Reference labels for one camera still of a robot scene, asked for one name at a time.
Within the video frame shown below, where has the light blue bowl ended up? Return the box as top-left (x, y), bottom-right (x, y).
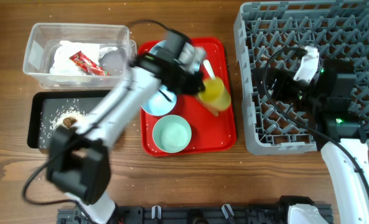
top-left (141, 85), bottom-right (177, 116)

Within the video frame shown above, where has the light blue plate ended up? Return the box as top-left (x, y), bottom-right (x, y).
top-left (148, 40), bottom-right (203, 74)

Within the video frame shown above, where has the yellow plastic cup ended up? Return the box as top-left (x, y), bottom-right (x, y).
top-left (198, 77), bottom-right (231, 111)

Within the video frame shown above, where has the green bowl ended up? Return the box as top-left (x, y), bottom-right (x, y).
top-left (152, 114), bottom-right (192, 154)

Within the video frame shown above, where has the red snack wrapper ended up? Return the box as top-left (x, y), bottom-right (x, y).
top-left (70, 51), bottom-right (110, 76)

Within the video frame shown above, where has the white napkin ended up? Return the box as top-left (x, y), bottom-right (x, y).
top-left (49, 40), bottom-right (118, 76)

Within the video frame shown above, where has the brown food lump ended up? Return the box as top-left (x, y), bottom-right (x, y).
top-left (63, 117), bottom-right (77, 128)

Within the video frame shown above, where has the white rice pile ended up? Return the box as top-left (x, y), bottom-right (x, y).
top-left (38, 98), bottom-right (88, 149)

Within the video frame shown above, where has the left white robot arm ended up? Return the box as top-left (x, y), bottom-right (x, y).
top-left (22, 27), bottom-right (206, 223)

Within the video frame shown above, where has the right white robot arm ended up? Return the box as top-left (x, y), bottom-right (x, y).
top-left (254, 46), bottom-right (369, 223)

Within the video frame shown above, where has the grey dishwasher rack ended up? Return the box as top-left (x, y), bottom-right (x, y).
top-left (233, 1), bottom-right (369, 155)

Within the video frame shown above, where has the black waste tray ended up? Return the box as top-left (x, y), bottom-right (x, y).
top-left (27, 90), bottom-right (108, 149)

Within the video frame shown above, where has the white plastic spoon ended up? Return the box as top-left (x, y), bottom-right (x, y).
top-left (203, 59), bottom-right (216, 80)

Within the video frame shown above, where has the clear plastic bin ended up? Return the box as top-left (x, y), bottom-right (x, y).
top-left (22, 23), bottom-right (136, 90)

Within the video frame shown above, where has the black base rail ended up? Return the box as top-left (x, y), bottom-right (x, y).
top-left (56, 203), bottom-right (334, 224)

